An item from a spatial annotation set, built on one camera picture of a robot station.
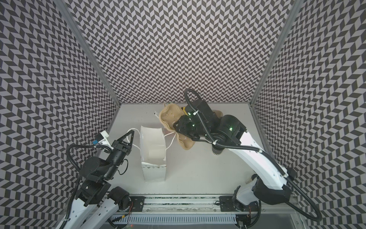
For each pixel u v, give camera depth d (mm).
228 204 734
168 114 581
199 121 376
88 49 869
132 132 616
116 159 543
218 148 831
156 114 884
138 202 723
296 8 667
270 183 384
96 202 476
